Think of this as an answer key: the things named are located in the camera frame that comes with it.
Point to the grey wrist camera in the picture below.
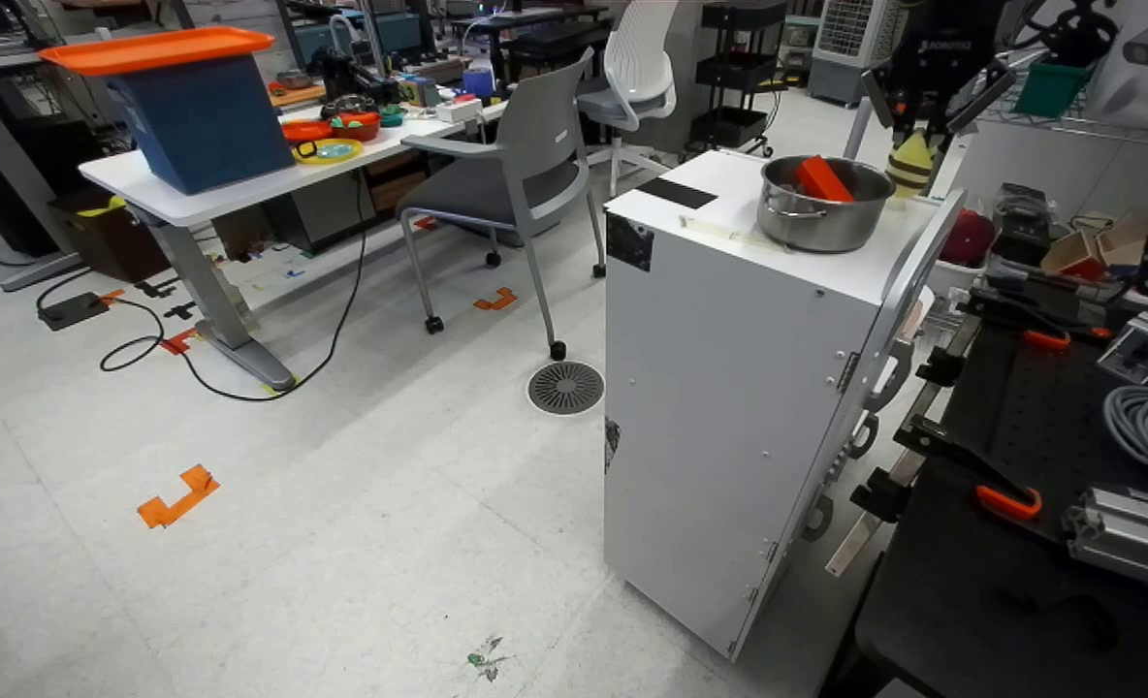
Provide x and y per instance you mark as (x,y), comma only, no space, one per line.
(997,79)

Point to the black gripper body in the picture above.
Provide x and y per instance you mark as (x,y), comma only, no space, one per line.
(935,81)

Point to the grey office chair with casters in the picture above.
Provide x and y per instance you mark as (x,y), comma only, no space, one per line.
(520,166)

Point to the black bag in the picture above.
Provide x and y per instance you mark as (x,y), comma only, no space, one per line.
(1080,32)

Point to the orange bin lid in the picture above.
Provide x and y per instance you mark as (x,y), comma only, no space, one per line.
(159,49)

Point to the orange block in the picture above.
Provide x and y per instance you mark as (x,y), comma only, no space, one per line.
(822,179)

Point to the white desk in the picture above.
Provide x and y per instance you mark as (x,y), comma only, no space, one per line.
(192,203)

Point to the white toy kitchen unit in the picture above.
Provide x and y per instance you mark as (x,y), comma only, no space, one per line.
(716,413)

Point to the black power brick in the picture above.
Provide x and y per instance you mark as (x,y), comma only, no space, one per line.
(73,311)

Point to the white air cooler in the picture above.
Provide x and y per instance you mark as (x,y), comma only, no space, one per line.
(847,40)

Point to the blue storage bin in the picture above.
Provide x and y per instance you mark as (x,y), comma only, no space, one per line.
(207,128)

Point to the black shelf cart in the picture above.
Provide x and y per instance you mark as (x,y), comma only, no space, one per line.
(733,128)

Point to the round grey floor cover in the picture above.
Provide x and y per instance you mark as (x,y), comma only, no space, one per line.
(564,389)

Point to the large orange floor marker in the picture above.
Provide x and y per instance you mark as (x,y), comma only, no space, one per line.
(170,509)

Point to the green box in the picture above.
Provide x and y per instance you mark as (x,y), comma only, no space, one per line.
(1060,90)

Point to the white office chair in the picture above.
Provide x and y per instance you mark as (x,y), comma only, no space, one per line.
(638,63)

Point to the orange tray with items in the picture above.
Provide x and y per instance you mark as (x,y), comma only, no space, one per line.
(334,125)

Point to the silver metal pot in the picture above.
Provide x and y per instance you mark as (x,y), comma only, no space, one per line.
(813,221)

